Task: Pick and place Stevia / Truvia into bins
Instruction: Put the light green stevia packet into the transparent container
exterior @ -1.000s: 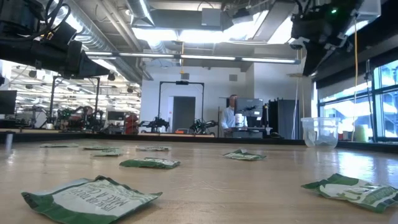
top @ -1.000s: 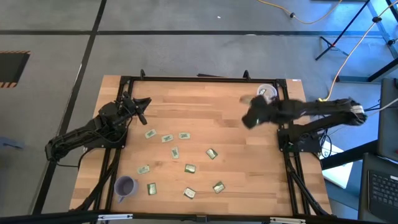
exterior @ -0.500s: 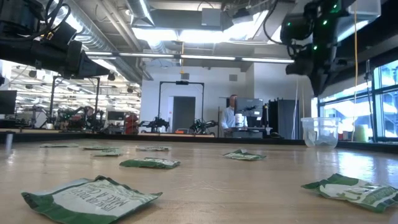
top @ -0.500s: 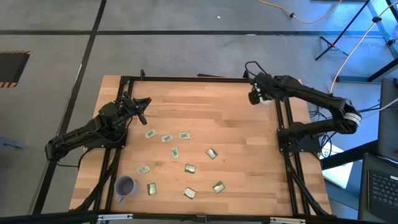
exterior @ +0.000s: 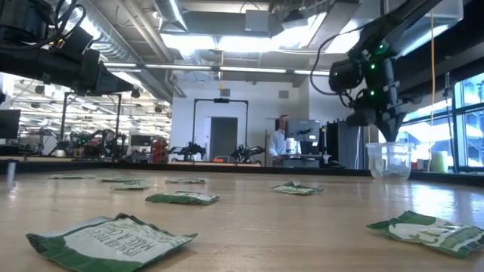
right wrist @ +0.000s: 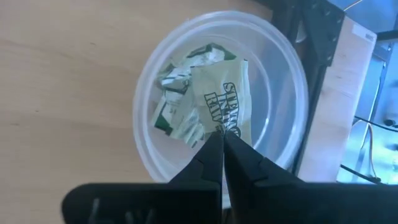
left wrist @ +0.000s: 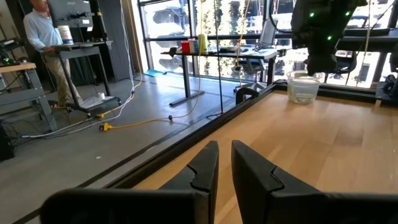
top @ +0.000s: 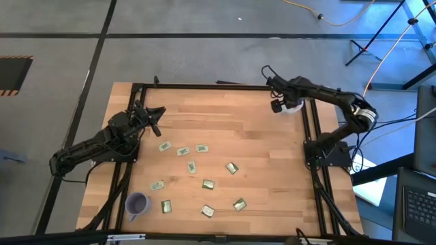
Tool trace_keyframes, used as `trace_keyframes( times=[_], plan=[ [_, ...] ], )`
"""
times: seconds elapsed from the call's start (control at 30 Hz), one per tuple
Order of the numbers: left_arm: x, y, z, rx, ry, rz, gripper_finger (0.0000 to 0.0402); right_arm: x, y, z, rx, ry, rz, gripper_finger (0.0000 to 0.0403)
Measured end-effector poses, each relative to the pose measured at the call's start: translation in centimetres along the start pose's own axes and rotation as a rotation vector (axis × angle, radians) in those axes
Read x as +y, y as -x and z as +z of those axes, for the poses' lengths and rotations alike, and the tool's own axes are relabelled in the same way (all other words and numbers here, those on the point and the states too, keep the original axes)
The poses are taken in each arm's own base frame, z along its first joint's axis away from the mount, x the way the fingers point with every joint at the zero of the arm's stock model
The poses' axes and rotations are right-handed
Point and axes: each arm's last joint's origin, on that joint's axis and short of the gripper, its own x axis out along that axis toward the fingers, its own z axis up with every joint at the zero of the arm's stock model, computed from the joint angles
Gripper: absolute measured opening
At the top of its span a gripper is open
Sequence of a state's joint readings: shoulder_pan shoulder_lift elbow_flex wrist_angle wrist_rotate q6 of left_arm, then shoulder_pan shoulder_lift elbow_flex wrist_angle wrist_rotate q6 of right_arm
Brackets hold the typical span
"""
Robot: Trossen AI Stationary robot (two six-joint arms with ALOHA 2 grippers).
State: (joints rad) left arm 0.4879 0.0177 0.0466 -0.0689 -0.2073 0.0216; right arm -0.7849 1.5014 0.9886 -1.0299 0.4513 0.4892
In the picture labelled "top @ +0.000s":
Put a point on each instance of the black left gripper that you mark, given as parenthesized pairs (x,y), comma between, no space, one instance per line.
(141,119)

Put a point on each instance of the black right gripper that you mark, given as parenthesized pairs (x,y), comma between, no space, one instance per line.
(286,90)

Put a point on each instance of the green white sweetener packet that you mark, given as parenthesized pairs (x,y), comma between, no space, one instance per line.
(191,166)
(208,184)
(207,211)
(183,151)
(165,146)
(232,168)
(202,148)
(240,205)
(157,185)
(166,206)

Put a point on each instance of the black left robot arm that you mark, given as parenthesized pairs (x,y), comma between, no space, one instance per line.
(85,149)

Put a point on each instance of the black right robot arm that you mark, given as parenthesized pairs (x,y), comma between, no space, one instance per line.
(327,92)

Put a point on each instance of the clear plastic cup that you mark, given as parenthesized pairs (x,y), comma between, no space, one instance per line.
(296,108)

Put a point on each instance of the purple mug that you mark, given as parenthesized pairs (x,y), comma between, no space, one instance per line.
(138,204)

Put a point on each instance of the black tripod stand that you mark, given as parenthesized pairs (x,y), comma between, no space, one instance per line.
(374,33)

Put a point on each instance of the black desk beam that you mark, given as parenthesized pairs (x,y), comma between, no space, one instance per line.
(381,170)

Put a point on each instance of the white paper box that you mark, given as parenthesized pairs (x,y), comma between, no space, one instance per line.
(371,190)

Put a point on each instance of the hazard striped floor hatch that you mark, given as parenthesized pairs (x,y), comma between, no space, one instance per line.
(13,75)

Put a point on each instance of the blue floor object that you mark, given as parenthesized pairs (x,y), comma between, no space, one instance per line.
(10,156)

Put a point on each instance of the black laptop keyboard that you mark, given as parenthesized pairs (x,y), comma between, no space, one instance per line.
(420,207)

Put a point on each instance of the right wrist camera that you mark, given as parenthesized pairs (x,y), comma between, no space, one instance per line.
(276,106)

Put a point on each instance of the black aluminium table frame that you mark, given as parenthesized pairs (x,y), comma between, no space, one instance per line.
(204,86)

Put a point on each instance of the silver metal bracket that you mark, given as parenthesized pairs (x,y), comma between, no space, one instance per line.
(126,237)

